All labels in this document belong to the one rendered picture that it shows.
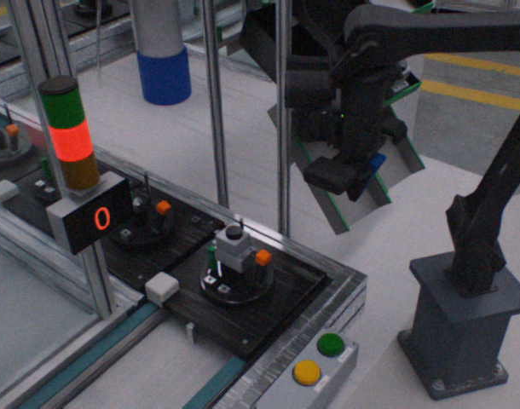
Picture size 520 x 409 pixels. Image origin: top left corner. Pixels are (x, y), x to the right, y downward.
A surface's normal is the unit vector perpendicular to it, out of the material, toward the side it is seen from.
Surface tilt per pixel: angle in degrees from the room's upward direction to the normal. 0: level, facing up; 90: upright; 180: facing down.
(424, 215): 0
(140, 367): 0
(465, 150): 0
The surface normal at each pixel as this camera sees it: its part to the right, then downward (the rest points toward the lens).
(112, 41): 0.79, 0.36
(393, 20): 0.12, -0.77
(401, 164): 0.45, -0.24
